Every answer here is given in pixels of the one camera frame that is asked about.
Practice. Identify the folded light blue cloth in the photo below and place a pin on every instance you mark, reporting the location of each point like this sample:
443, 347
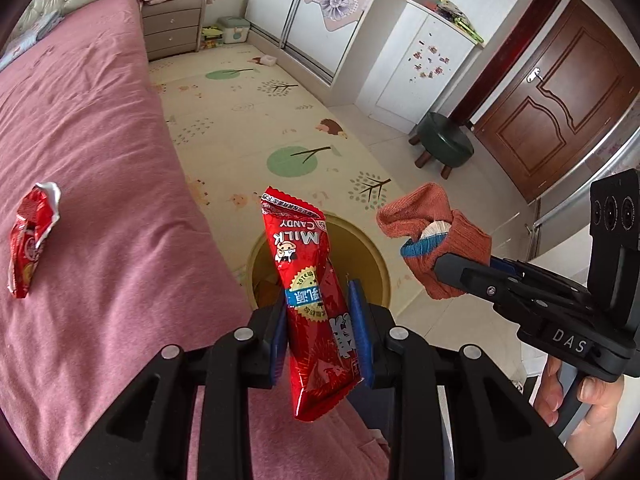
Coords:
30, 35

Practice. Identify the torn red wrapper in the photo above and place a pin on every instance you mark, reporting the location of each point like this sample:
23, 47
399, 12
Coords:
30, 240

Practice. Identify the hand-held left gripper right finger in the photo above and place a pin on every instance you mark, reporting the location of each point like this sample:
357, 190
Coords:
357, 330

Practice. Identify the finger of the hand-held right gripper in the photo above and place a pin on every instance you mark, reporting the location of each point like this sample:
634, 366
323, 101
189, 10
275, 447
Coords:
460, 272
505, 264

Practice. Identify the white floral sliding wardrobe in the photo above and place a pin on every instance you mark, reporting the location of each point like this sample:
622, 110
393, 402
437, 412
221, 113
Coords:
300, 0

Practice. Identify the orange knit sock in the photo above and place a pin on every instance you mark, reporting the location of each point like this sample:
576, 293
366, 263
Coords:
420, 205

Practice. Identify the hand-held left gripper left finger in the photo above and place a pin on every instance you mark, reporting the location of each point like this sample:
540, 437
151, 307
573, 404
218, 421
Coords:
277, 345

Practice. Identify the yellow green toy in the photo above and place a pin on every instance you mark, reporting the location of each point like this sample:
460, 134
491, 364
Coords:
210, 37

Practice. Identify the colourful toy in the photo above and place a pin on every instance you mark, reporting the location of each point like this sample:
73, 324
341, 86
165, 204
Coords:
457, 15

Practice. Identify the bed with pink sheet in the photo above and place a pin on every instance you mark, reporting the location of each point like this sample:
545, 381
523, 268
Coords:
100, 135

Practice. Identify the small white box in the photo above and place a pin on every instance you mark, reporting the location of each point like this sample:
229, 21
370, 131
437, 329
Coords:
267, 61

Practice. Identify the dark green round stool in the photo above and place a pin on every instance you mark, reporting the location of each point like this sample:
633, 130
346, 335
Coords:
442, 135

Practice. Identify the patterned foam play mat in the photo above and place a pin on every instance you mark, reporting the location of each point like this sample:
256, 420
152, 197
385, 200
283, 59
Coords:
225, 135

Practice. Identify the yellow trash bin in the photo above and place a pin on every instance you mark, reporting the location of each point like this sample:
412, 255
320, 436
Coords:
350, 260

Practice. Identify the brown wooden door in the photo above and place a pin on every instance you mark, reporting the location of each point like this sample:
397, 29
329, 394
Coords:
575, 110

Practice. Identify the mint storage box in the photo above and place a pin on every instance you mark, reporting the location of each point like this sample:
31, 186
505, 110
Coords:
235, 30

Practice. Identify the white cabinet with stickers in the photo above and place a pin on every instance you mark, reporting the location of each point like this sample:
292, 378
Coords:
400, 60

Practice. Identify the person's right hand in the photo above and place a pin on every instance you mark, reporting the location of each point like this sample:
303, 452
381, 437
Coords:
547, 390

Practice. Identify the grey nightstand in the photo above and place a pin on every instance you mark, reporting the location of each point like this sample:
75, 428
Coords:
172, 30

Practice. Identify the red candy bag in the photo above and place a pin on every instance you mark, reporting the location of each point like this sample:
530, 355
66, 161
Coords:
310, 310

